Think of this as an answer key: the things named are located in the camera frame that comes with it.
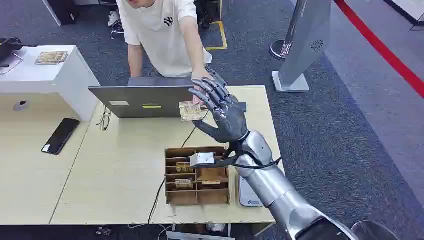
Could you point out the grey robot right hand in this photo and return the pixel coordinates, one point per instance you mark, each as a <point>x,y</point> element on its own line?
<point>228,116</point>

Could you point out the person's left hand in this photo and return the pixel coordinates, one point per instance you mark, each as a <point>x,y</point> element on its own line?
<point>198,78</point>

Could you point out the white handheld device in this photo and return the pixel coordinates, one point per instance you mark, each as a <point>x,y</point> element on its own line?
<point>246,195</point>

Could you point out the grey laptop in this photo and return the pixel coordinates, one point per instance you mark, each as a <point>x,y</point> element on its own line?
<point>142,99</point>

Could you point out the person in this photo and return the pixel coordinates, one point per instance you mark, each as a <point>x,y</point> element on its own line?
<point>159,36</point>

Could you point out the grey kiosk stand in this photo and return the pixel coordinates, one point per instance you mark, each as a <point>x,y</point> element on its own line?
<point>308,43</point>

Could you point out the eyeglasses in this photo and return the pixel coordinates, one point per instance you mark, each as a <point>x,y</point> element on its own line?
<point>105,121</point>

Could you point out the office chair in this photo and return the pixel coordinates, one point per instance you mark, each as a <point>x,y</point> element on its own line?
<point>116,30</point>

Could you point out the white shoe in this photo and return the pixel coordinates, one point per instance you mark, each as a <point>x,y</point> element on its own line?
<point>113,18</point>

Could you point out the red barrier belt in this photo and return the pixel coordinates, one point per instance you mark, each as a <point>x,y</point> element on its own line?
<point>381,46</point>

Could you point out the black smartphone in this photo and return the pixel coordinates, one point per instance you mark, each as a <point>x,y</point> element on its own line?
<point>60,136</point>

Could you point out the black power strip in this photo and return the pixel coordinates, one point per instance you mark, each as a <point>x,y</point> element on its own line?
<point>104,231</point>

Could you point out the white cabinet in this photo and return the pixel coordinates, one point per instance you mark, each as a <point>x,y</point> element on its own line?
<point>49,79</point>

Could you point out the glossy robot body shell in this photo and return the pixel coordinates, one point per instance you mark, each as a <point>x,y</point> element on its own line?
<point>374,231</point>

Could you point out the black cabinet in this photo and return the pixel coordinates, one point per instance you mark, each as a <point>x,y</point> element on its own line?
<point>63,11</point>

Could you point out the clear flat sheet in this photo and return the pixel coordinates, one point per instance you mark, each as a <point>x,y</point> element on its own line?
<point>9,64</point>

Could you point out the black desk device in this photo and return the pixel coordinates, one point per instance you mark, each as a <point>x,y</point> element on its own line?
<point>8,46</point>

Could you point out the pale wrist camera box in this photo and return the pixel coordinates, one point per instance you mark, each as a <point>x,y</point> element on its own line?
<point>202,159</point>

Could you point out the chrome stanchion post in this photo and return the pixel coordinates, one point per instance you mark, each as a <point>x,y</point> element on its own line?
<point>281,46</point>

